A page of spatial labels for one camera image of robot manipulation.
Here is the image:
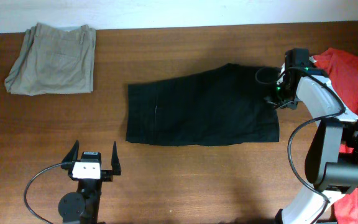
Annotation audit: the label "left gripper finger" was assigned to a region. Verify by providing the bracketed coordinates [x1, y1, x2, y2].
[62, 140, 80, 162]
[111, 141, 121, 175]

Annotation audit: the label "black shorts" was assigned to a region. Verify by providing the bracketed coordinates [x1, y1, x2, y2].
[126, 63, 280, 146]

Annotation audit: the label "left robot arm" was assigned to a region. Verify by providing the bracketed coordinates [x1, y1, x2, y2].
[58, 141, 121, 224]

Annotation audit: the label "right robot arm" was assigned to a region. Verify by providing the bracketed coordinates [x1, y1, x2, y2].
[266, 48, 358, 224]

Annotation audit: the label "red printed t-shirt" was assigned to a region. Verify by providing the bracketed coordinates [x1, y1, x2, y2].
[313, 48, 358, 223]

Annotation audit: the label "folded khaki trousers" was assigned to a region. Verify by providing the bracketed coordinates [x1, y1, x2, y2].
[4, 23, 96, 96]

